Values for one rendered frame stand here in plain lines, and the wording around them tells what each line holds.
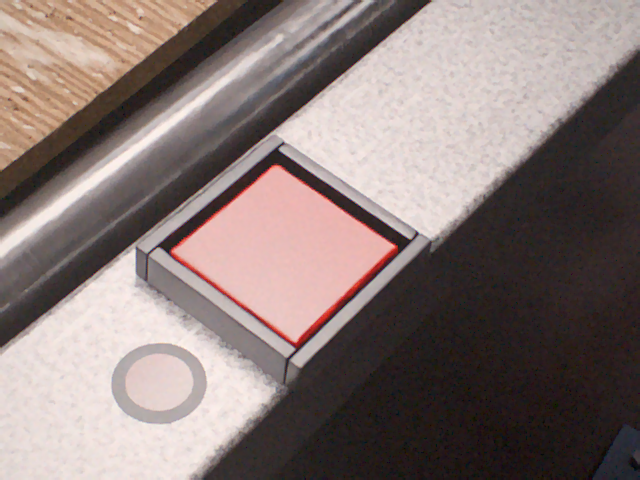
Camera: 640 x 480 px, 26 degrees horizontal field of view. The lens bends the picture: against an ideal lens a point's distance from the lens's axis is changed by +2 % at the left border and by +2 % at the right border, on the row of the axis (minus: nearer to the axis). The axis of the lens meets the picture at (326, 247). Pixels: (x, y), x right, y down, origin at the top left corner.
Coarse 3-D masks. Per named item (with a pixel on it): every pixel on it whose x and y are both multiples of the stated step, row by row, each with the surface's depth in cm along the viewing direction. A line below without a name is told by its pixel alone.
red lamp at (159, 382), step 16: (144, 368) 46; (160, 368) 46; (176, 368) 46; (128, 384) 45; (144, 384) 45; (160, 384) 45; (176, 384) 46; (192, 384) 46; (144, 400) 45; (160, 400) 45; (176, 400) 45
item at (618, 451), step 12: (624, 432) 154; (636, 432) 154; (612, 444) 153; (624, 444) 153; (636, 444) 153; (612, 456) 152; (624, 456) 152; (636, 456) 151; (600, 468) 151; (612, 468) 151; (624, 468) 151; (636, 468) 151
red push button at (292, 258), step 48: (240, 192) 49; (288, 192) 50; (192, 240) 48; (240, 240) 48; (288, 240) 48; (336, 240) 48; (384, 240) 49; (240, 288) 47; (288, 288) 47; (336, 288) 47; (288, 336) 46
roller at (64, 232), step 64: (320, 0) 58; (384, 0) 59; (256, 64) 55; (320, 64) 57; (128, 128) 52; (192, 128) 53; (256, 128) 55; (64, 192) 50; (128, 192) 50; (192, 192) 53; (0, 256) 48; (64, 256) 49; (0, 320) 47
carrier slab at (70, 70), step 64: (0, 0) 53; (64, 0) 53; (128, 0) 54; (192, 0) 54; (0, 64) 51; (64, 64) 51; (128, 64) 52; (0, 128) 49; (64, 128) 50; (0, 192) 48
